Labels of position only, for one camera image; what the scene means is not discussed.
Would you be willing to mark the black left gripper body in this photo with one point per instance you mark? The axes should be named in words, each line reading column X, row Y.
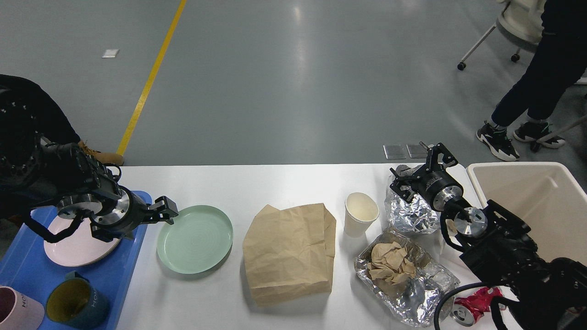
column 120, row 218

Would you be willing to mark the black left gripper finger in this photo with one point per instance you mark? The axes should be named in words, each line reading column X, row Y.
column 162, row 208
column 158, row 218

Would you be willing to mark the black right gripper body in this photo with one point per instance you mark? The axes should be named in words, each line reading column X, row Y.
column 438, row 188

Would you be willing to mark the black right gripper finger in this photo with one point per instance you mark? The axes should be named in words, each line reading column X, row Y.
column 438, row 159
column 405, row 181

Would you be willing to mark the green plate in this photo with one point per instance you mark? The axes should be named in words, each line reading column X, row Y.
column 198, row 240

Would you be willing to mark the dark teal mug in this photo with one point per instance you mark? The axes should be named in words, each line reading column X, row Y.
column 77, row 304

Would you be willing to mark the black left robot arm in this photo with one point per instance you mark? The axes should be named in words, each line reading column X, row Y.
column 34, row 175

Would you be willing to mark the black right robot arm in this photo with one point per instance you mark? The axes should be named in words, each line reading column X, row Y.
column 495, row 245

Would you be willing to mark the clear floor plate right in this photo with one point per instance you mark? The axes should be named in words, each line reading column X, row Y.
column 417, row 151

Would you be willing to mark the crumpled foil ball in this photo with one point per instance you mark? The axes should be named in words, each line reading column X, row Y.
column 408, row 219

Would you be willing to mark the white paper cup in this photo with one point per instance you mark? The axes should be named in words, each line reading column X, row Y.
column 360, row 212

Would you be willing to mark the pink plate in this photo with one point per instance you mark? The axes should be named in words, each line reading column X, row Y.
column 80, row 248

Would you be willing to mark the aluminium foil tray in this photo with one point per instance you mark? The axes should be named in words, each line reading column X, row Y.
column 414, row 300

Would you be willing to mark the crumpled brown paper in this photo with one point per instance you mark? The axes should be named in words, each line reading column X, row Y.
column 389, row 268

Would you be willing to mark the beige plastic bin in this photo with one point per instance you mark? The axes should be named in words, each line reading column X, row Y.
column 543, row 194

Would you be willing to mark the blue plastic tray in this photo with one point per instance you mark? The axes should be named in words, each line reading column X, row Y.
column 26, row 268

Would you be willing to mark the crushed red can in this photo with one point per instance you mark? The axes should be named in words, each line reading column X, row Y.
column 467, row 311

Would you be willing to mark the brown paper bag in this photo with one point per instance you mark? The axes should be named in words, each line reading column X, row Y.
column 289, row 253

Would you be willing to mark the person in tan boots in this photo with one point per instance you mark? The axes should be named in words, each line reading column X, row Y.
column 52, row 122

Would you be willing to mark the pink mug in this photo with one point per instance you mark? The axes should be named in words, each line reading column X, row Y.
column 18, row 311

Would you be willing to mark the person in black sneakers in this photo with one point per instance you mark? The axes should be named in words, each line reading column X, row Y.
column 558, row 63

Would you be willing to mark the white floor tag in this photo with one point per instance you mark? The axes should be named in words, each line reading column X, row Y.
column 110, row 53

